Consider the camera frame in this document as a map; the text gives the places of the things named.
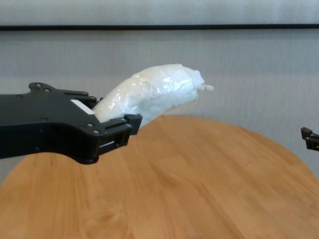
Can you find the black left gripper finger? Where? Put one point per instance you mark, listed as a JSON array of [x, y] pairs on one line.
[[133, 124], [82, 95]]

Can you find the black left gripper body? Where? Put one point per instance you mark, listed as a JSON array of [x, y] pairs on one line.
[[49, 124]]

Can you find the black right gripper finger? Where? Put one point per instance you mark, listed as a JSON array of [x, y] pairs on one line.
[[311, 140]]

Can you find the white plastic-wrapped sandbag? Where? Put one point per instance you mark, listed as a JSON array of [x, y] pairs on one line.
[[154, 92]]

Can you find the black wall rail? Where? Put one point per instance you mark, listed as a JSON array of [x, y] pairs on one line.
[[159, 27]]

